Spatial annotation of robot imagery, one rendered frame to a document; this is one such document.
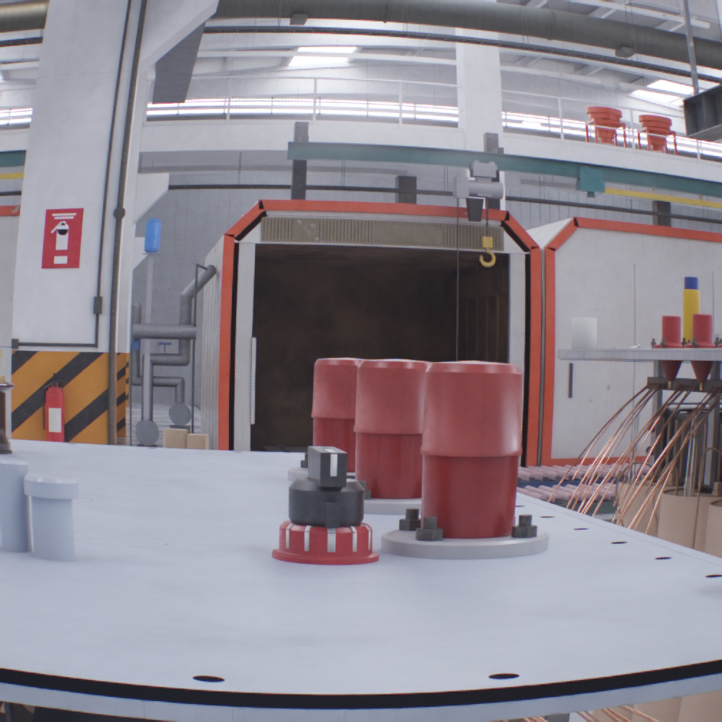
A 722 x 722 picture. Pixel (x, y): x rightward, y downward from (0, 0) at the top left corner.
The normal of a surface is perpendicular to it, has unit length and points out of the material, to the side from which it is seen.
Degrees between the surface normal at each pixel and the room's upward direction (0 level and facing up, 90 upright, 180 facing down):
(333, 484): 90
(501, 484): 91
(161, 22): 90
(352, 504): 90
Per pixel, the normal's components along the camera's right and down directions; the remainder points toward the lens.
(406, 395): 0.28, -0.01
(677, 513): -0.86, -0.02
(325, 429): -0.56, 0.00
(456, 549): -0.21, 0.00
